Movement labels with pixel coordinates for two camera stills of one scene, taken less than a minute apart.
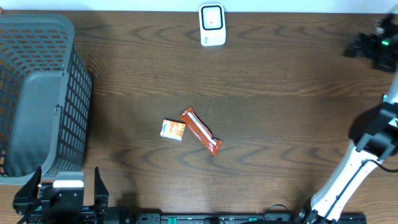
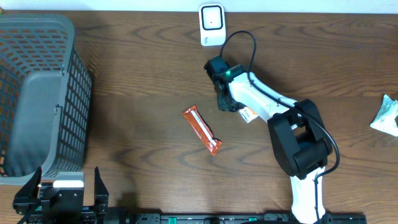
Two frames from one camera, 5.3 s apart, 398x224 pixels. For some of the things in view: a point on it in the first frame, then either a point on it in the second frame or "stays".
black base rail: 232,218 stays
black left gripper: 98,210 stays
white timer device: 212,24 stays
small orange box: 172,129 to 248,114
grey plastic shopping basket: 45,93 stays
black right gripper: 377,40 to 223,105
